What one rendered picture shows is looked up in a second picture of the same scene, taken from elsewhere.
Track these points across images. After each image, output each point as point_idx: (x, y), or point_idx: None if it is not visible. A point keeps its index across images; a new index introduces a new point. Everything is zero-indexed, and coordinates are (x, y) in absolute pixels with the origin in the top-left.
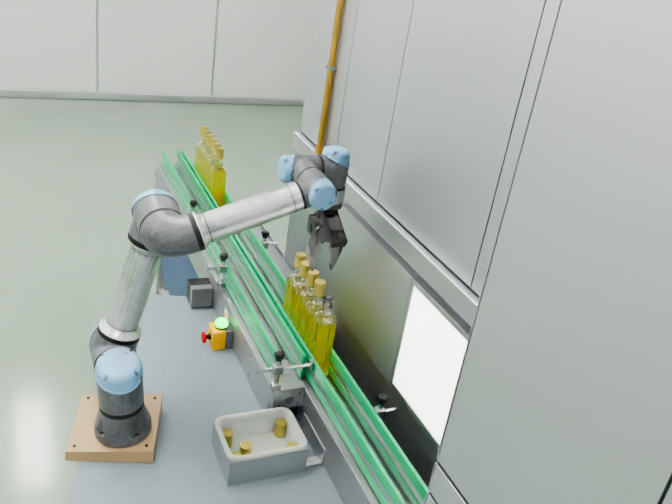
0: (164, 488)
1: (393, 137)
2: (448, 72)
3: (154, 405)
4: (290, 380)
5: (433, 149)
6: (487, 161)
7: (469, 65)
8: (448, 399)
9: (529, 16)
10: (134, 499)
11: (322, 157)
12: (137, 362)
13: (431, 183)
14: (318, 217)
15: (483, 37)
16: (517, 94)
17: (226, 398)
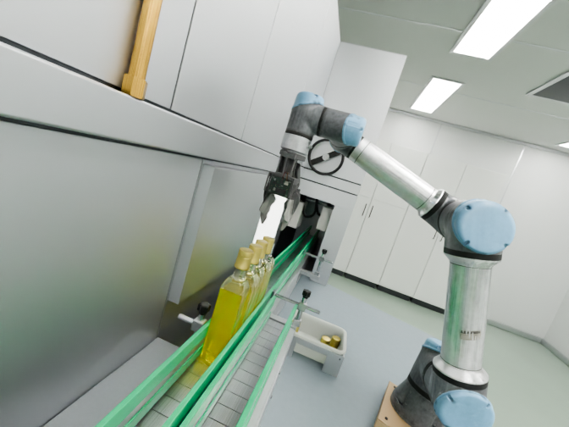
0: (378, 372)
1: (264, 69)
2: (301, 22)
3: (387, 412)
4: (276, 323)
5: (285, 81)
6: (301, 87)
7: (308, 24)
8: (273, 217)
9: (325, 10)
10: (399, 378)
11: (314, 108)
12: (431, 338)
13: (279, 107)
14: (290, 176)
15: (316, 8)
16: (314, 52)
17: (301, 404)
